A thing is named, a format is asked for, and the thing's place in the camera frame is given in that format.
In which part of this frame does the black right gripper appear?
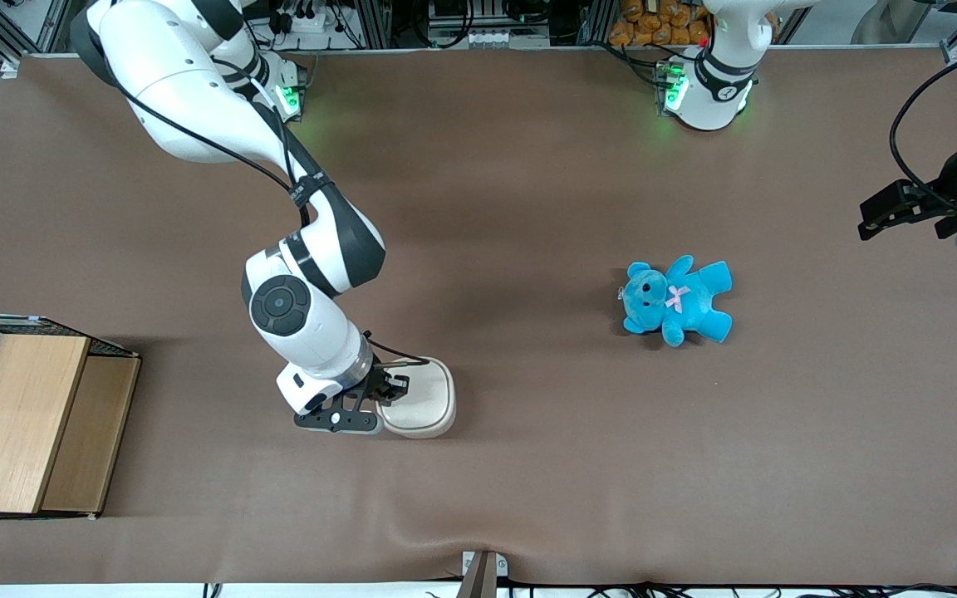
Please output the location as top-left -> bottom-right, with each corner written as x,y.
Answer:
352,364 -> 410,409

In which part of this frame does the white trash can lid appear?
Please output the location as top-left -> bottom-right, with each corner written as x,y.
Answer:
377,359 -> 454,429

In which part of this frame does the white trash can body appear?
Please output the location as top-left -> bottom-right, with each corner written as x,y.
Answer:
375,356 -> 458,440

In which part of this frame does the brown table cover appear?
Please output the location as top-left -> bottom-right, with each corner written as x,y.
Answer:
0,46 -> 957,586

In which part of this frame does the blue teddy bear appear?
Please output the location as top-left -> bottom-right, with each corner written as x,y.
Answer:
618,255 -> 734,348

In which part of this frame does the dark wooden shelf board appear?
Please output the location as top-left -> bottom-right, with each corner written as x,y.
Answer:
41,355 -> 141,513

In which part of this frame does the orange plush toy pile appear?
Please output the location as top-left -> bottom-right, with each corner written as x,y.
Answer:
609,0 -> 712,47

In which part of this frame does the light wooden shelf board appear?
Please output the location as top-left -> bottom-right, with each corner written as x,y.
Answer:
0,335 -> 91,514

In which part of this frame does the white power strip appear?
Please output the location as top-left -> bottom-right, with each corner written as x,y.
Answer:
275,7 -> 338,34

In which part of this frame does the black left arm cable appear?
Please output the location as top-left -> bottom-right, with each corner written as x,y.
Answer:
890,42 -> 957,208

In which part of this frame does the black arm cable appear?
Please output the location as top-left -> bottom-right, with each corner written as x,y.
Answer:
101,46 -> 431,368
890,42 -> 957,208

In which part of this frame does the camera mount post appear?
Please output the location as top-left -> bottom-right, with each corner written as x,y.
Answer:
458,550 -> 508,598

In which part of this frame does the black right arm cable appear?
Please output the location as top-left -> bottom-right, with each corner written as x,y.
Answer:
101,46 -> 431,368

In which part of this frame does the wooden shelf with wire basket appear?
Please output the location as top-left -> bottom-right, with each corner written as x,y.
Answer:
0,313 -> 141,522

